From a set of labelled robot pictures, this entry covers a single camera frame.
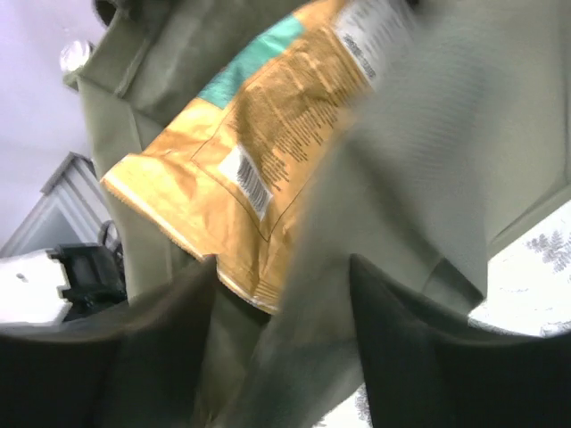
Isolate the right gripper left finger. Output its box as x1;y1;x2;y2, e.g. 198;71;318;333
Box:
1;257;218;427

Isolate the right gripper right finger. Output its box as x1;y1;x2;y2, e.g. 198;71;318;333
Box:
350;254;570;427

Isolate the brown paper snack bag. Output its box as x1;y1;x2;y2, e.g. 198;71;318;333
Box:
103;1;414;313

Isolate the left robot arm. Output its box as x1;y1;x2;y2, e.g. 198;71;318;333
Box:
1;244;127;325

